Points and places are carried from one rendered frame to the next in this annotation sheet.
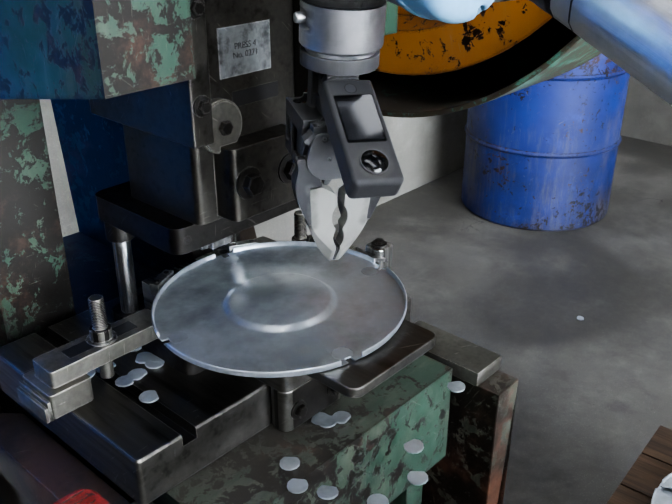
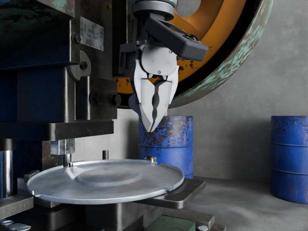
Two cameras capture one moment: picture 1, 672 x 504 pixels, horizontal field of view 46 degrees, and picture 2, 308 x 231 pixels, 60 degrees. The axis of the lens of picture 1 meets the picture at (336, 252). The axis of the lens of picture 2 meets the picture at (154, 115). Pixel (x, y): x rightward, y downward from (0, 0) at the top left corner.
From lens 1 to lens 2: 0.44 m
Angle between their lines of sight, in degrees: 30
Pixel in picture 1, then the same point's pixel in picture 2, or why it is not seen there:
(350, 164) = (179, 36)
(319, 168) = (147, 65)
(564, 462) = not seen: outside the picture
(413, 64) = not seen: hidden behind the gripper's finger
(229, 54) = (85, 32)
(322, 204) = (147, 90)
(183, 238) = (54, 129)
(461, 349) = (194, 214)
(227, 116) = (84, 61)
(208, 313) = (65, 184)
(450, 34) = not seen: hidden behind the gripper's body
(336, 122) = (163, 25)
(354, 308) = (153, 175)
